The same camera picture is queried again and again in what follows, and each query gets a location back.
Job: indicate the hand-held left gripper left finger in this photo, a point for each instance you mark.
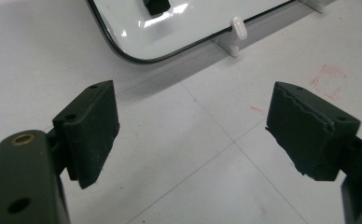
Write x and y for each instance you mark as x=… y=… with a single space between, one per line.
x=90 y=133

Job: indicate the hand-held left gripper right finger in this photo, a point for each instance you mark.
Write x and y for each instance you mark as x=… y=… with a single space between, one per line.
x=306 y=137

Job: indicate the white plastic whiteboard stand foot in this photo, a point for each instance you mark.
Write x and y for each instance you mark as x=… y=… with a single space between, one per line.
x=237 y=29

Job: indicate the white whiteboard with dark rim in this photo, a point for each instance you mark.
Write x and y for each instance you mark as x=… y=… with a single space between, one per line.
x=182 y=31

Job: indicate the black whiteboard eraser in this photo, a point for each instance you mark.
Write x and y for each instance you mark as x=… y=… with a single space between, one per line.
x=156 y=6

